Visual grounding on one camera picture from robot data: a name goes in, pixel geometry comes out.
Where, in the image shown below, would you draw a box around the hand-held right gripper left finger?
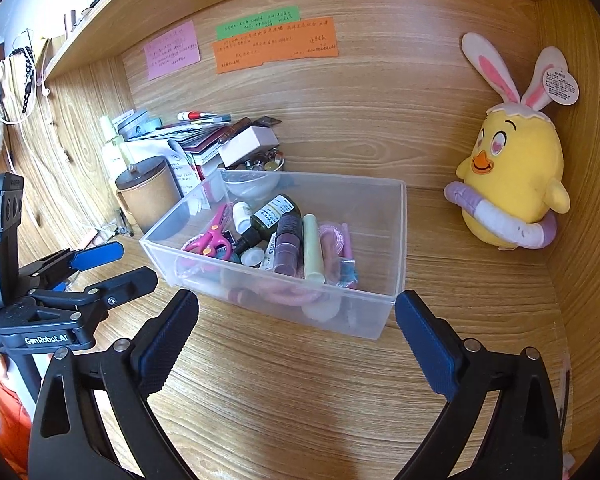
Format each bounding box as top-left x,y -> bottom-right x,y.
27,289 -> 201,480

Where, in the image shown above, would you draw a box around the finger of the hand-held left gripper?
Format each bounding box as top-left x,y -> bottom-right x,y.
20,241 -> 125,292
29,267 -> 158,312

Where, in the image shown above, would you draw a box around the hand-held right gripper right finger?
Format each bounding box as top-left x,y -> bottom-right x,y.
394,290 -> 563,480

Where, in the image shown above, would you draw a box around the pink scissors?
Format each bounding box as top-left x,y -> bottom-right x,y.
182,203 -> 233,261

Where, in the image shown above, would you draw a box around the clear plastic bin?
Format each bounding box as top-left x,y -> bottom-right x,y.
139,167 -> 407,341

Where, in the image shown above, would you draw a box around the small white tube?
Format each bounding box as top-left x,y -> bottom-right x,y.
257,239 -> 278,272

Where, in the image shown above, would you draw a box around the pale green tube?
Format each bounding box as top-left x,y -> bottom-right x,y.
302,213 -> 327,282

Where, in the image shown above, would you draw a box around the dark grey tube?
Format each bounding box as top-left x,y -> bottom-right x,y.
272,215 -> 303,277

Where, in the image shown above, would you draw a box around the brown ceramic mug with lid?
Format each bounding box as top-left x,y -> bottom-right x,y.
114,156 -> 183,235

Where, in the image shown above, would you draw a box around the grey round tin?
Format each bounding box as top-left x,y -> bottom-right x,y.
117,110 -> 163,141

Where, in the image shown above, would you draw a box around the pink mesh cloth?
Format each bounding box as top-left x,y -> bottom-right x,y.
317,222 -> 356,261

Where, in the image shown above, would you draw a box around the ceramic bowl with beads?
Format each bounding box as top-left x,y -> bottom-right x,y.
222,150 -> 286,200

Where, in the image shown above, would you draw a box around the dark green bottle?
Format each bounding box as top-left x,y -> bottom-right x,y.
235,194 -> 301,256

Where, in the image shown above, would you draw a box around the orange printed cloth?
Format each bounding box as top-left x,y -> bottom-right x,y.
0,352 -> 33,480

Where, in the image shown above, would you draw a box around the red white marker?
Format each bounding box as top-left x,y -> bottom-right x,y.
176,110 -> 231,123

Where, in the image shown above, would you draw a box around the white box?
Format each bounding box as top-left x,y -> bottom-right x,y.
217,126 -> 280,168

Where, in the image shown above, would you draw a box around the yellow chick plush toy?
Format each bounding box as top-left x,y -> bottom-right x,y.
443,32 -> 580,251

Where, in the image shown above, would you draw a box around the pink paper note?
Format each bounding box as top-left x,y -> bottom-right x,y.
144,21 -> 202,81

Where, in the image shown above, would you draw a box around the orange paper note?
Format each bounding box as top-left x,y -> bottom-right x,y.
212,16 -> 340,75

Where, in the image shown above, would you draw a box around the green paper note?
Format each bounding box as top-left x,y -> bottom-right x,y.
216,6 -> 301,40

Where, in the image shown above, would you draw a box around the wire rim glasses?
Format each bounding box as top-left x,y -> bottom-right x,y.
82,224 -> 121,253

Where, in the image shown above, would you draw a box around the white cord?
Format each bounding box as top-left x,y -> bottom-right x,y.
0,29 -> 52,127

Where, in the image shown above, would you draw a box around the black chain necklace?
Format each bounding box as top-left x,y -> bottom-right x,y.
10,45 -> 37,121

